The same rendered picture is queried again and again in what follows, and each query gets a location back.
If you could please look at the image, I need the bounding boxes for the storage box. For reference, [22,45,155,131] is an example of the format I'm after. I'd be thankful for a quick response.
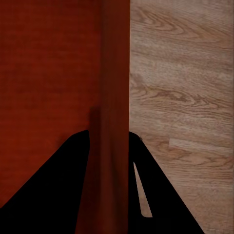
[0,0,131,234]

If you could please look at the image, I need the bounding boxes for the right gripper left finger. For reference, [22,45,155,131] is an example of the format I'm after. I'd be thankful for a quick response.
[0,130,90,234]

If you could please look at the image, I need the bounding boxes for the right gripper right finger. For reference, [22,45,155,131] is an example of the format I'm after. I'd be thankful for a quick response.
[128,132,205,234]

